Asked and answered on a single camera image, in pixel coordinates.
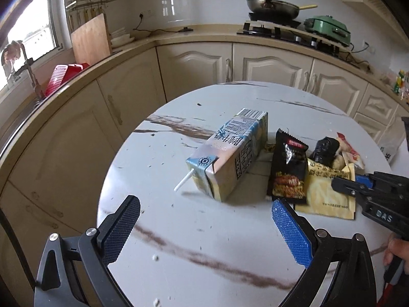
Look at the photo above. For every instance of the red dish rack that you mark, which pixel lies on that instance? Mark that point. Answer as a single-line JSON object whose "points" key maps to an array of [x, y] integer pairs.
{"points": [[62, 78]]}

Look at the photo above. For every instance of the black gas stove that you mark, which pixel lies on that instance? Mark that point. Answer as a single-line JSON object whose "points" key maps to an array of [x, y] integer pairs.
{"points": [[274, 27]]}

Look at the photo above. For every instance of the seasoning bottles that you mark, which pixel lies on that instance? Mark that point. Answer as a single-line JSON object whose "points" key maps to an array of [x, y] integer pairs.
{"points": [[401, 84]]}

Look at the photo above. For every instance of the steel frying pan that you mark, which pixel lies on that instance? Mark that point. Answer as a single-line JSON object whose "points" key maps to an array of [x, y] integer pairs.
{"points": [[271, 6]]}

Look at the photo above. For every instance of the wooden cutting board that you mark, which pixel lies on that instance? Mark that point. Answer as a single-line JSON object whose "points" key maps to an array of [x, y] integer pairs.
{"points": [[91, 40]]}

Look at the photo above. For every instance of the yellow sauce packet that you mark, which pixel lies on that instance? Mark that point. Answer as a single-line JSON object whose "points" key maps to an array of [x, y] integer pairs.
{"points": [[319, 195]]}

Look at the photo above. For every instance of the cream wall cabinet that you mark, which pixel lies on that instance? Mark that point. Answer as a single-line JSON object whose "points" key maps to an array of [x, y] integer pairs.
{"points": [[374, 6]]}

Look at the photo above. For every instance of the wall utensil rack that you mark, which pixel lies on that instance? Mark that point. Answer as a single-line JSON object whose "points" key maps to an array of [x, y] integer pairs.
{"points": [[92, 1]]}

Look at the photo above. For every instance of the green electric cooking pot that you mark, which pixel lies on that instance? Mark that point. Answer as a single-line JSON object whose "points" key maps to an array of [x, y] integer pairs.
{"points": [[327, 30]]}

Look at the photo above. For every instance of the person's right hand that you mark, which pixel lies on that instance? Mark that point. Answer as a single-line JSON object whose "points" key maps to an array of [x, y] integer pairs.
{"points": [[394, 249]]}

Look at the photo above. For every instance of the red and white small packet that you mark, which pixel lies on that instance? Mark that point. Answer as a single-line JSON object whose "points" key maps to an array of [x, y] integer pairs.
{"points": [[350, 153]]}

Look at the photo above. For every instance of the beige crumpled wrapper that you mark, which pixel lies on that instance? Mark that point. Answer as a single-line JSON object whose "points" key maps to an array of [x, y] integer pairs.
{"points": [[338, 161]]}

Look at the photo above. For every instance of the milk carton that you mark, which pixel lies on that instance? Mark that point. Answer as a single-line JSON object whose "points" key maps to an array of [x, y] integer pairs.
{"points": [[230, 153]]}

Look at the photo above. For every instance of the black snack packet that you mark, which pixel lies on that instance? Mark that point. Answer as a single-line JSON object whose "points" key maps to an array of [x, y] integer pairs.
{"points": [[287, 169]]}

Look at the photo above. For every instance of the black plastic bag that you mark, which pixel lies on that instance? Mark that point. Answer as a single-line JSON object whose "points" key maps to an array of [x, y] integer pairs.
{"points": [[324, 150]]}

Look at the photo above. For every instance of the kitchen window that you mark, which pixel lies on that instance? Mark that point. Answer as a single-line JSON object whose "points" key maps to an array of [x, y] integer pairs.
{"points": [[32, 35]]}

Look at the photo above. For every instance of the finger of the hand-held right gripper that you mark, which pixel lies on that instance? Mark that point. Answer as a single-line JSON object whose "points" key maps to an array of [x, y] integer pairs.
{"points": [[369, 181], [346, 187]]}

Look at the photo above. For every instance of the stack of white plates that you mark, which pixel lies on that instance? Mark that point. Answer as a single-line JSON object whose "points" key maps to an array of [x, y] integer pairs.
{"points": [[121, 38]]}

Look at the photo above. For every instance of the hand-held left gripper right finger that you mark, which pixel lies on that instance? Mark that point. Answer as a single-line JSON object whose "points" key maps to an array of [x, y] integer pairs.
{"points": [[292, 230]]}

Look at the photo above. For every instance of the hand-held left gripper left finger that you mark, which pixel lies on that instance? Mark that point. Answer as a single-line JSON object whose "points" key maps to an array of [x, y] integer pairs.
{"points": [[123, 227]]}

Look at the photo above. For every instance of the white drinking straw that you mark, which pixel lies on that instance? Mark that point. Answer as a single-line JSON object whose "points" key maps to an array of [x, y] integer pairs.
{"points": [[183, 181]]}

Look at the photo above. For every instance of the sink faucet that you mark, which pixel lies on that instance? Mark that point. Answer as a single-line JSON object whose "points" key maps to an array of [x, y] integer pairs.
{"points": [[28, 67]]}

